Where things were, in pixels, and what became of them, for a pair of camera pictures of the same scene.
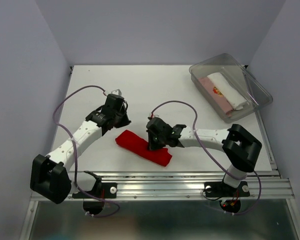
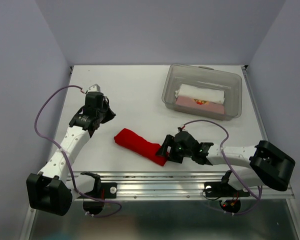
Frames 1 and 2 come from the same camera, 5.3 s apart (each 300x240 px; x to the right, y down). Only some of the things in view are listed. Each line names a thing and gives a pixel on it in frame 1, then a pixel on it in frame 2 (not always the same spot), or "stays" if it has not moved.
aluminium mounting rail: x=251 y=185 stays
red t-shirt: x=137 y=144 stays
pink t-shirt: x=216 y=95 -> x=200 y=104
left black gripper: x=126 y=121 -> x=110 y=115
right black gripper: x=152 y=145 -> x=168 y=141
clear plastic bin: x=229 y=88 -> x=181 y=74
